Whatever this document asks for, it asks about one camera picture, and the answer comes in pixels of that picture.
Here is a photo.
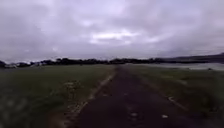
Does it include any distant row of trees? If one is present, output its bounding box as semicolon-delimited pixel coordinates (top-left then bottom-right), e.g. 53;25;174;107
0;52;224;69

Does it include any dark asphalt path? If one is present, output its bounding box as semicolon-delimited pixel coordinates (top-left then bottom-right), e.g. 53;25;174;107
74;64;214;128

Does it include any pale gravel path edge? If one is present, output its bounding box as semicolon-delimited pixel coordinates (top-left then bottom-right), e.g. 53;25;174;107
58;70;118;128

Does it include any grass strip beside water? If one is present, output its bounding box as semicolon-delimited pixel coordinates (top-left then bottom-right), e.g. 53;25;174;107
128;63;224;128

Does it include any green grass field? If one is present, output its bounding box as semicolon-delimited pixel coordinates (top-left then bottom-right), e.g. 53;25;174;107
0;64;117;128

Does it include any grey water surface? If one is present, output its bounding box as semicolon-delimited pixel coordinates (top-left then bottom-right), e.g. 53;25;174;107
146;62;224;72

